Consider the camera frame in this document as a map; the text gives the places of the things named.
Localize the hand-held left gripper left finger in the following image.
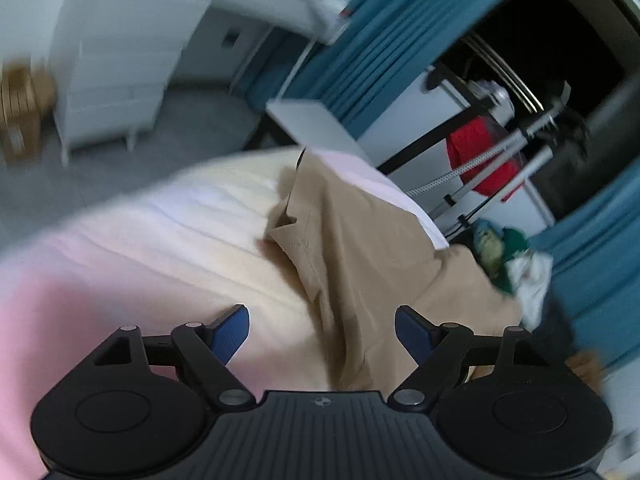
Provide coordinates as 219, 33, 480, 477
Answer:
90, 304, 256, 413

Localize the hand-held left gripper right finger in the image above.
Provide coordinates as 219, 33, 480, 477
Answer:
389, 305, 551, 411

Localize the tan shirt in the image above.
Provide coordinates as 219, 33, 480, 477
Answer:
264, 147, 526, 393

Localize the teal and yellow cloth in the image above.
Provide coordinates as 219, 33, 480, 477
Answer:
470, 219, 506, 272

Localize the white garment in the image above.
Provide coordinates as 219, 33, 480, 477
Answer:
510, 252, 554, 327

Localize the green garment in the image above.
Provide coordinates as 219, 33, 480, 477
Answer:
492, 226, 531, 295

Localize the black garment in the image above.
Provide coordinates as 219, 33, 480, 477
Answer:
539, 292, 578, 358

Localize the red garment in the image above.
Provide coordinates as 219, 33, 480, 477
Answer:
446, 116, 524, 200

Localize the garment steamer stand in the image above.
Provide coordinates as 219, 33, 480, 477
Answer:
405, 82, 591, 228

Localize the blue curtain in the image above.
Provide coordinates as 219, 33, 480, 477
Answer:
532, 167, 640, 333
235, 0, 543, 133

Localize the white dressing table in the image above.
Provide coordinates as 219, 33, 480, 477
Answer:
50, 0, 353, 166

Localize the cardboard box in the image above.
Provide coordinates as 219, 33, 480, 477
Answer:
0, 62, 57, 162

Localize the dark window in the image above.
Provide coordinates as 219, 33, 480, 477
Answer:
435, 0, 640, 216

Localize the white chair with black frame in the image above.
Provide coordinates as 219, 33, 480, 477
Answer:
265, 67, 501, 173

